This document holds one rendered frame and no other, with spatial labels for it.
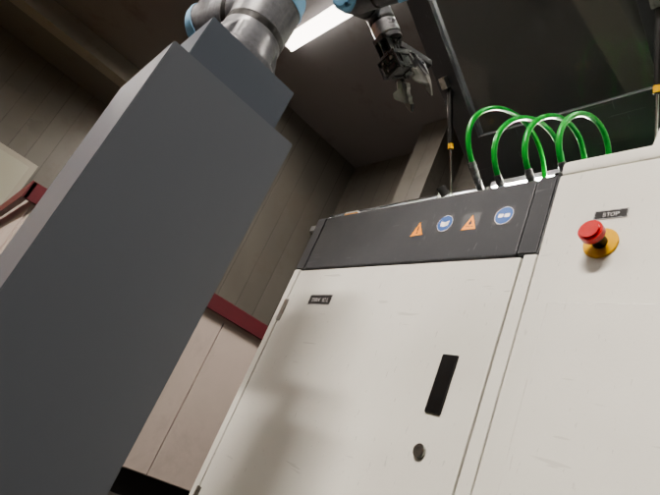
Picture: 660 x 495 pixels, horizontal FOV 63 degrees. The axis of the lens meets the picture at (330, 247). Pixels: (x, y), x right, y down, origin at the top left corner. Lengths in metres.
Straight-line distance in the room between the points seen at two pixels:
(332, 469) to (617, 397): 0.49
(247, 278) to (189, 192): 4.13
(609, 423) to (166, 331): 0.58
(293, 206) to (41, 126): 3.41
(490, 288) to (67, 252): 0.64
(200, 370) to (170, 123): 1.65
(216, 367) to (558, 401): 1.78
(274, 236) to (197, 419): 2.97
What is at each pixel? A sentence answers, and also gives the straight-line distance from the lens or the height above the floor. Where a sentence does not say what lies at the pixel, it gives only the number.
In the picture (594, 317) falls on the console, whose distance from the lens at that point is 0.82.
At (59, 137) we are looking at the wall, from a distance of 7.33.
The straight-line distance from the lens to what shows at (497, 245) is 0.98.
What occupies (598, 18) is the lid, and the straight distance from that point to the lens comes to 1.72.
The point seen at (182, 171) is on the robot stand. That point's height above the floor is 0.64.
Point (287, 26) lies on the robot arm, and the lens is 1.07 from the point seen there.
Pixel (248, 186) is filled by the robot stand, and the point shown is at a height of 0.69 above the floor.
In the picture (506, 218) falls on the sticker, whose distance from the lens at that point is 1.01.
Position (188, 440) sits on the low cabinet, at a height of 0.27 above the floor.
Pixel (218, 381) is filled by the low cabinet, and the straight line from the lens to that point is 2.39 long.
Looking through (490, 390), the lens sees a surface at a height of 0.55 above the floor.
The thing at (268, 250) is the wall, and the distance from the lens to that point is 5.04.
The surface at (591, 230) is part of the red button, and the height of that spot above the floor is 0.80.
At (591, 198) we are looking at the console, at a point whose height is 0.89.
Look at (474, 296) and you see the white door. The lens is 0.95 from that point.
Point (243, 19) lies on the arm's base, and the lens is 1.03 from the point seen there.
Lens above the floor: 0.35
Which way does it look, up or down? 22 degrees up
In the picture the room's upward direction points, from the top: 24 degrees clockwise
